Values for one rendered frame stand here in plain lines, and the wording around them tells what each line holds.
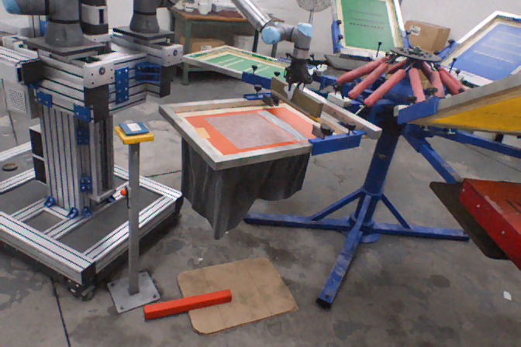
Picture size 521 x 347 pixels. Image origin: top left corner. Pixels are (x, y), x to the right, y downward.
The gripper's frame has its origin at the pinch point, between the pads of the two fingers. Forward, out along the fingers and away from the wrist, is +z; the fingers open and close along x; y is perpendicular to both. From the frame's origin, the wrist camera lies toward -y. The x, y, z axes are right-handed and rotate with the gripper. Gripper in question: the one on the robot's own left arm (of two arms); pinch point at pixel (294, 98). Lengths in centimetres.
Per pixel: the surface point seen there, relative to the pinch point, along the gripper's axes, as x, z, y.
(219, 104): 27.1, 10.9, 25.1
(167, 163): 7, 110, 134
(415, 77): -69, -13, -16
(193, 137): 57, 10, -8
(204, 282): 39, 107, -1
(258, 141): 27.6, 13.4, -13.4
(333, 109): -23.6, 5.7, -5.6
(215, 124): 37.8, 13.6, 8.2
